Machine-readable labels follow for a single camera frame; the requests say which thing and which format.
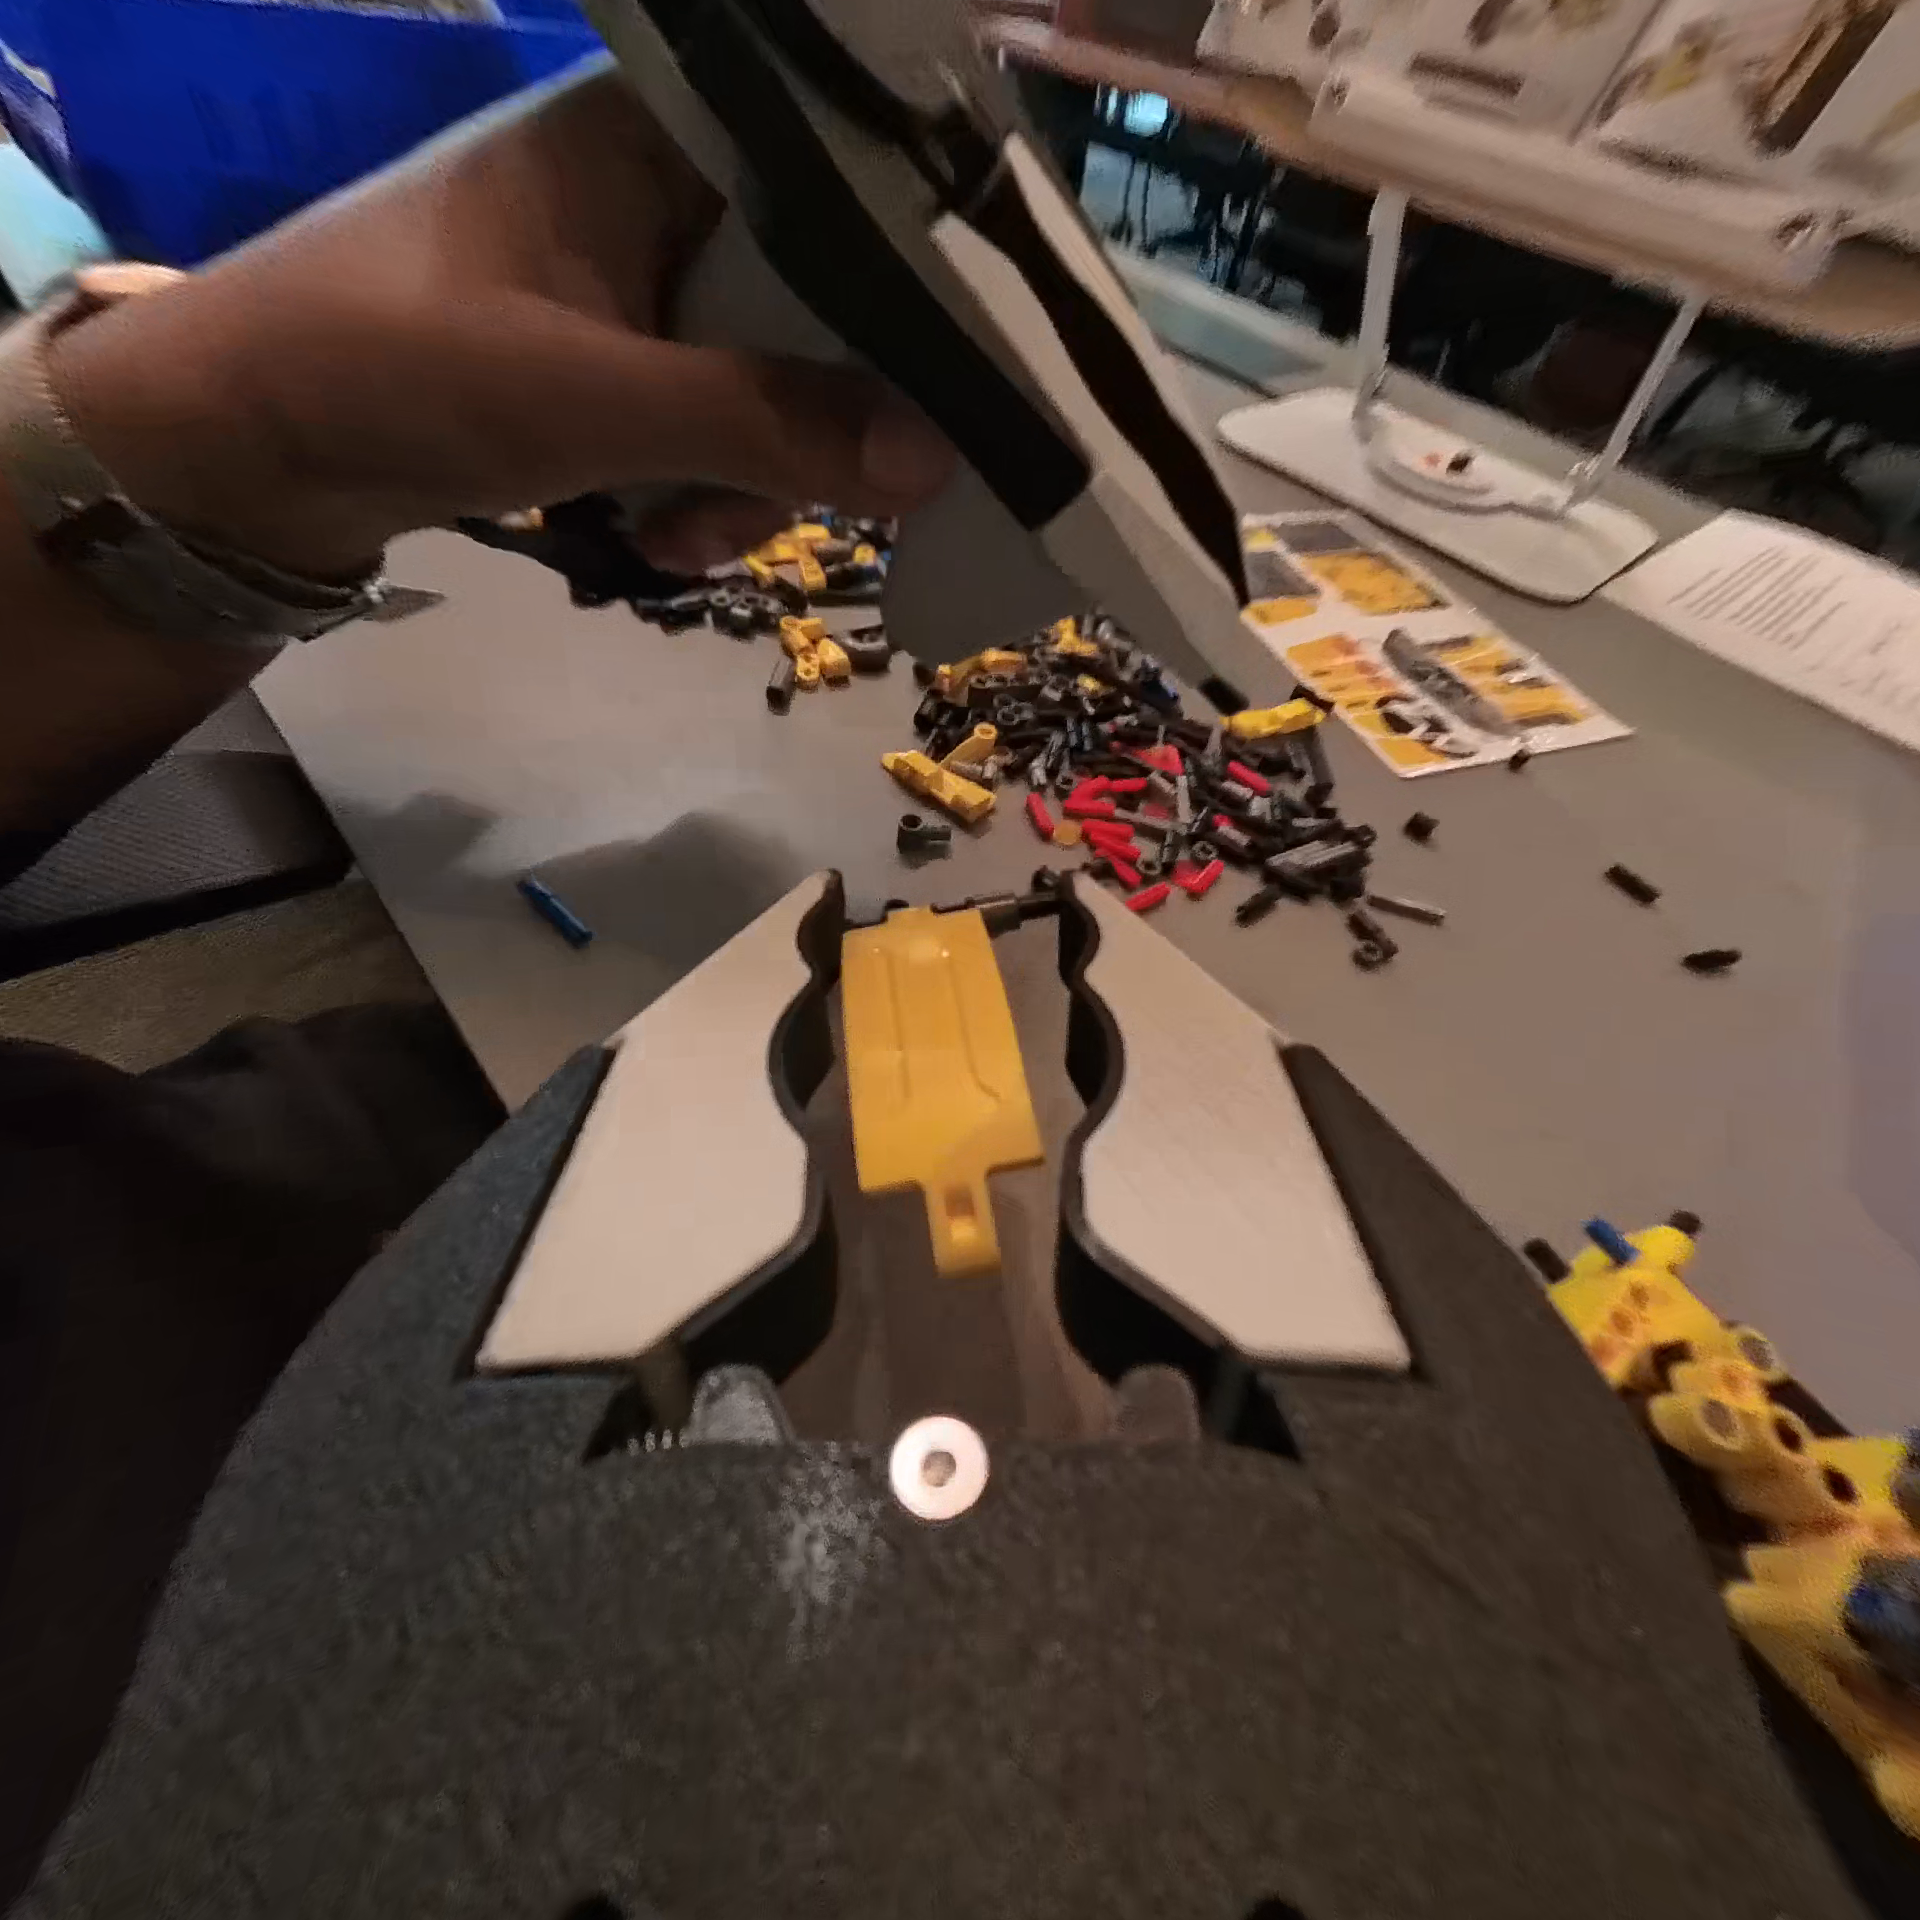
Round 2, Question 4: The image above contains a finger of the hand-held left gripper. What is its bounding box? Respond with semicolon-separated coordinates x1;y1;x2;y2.
880;209;1296;707
988;133;1253;605

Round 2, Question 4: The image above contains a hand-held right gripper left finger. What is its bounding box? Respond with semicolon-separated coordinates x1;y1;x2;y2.
472;867;847;1402

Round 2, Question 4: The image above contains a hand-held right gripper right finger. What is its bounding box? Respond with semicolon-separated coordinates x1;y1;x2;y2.
1054;871;1415;1377

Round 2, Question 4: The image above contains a pile of small brick pieces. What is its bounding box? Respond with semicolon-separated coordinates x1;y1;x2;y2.
630;509;1449;973

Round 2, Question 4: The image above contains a yellow brick assembly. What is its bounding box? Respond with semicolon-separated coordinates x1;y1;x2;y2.
836;887;1069;1280

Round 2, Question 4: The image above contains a person's left forearm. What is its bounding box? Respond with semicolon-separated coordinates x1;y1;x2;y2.
0;496;392;847

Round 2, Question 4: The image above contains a person's left hand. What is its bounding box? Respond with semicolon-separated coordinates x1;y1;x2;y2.
46;67;961;583

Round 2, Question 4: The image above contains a yellow printed instruction sheet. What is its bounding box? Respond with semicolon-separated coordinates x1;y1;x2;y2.
1237;509;1636;781

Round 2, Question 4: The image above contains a white document stand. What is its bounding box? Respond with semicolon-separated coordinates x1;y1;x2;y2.
1216;187;1712;605

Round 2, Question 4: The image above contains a person's dark clothing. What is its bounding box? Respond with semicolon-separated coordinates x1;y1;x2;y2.
0;1002;508;1871

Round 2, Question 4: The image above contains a blue plastic storage bin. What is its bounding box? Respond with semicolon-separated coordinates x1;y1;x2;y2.
0;0;607;267

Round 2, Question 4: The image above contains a black chair armrest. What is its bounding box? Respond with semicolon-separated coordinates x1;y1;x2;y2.
0;698;353;970

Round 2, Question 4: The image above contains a white printed paper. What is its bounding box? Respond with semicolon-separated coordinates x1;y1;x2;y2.
1597;509;1920;755

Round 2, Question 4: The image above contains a yellow toy brick model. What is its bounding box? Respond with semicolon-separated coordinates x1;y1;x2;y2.
1523;1211;1920;1801

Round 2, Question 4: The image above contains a silver wristwatch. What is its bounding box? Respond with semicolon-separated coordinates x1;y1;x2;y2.
0;269;443;650

